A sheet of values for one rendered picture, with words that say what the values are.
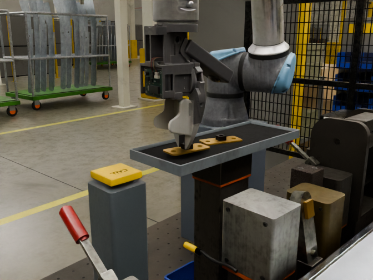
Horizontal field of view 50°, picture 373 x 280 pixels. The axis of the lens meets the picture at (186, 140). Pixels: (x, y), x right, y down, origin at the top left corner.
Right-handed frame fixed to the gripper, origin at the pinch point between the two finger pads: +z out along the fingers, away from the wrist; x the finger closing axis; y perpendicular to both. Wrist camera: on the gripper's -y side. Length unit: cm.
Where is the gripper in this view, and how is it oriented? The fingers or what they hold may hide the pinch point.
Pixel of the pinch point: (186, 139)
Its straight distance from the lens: 72.0
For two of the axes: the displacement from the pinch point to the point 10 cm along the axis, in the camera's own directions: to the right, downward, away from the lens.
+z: 0.0, 9.7, 2.6
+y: -8.0, 1.6, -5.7
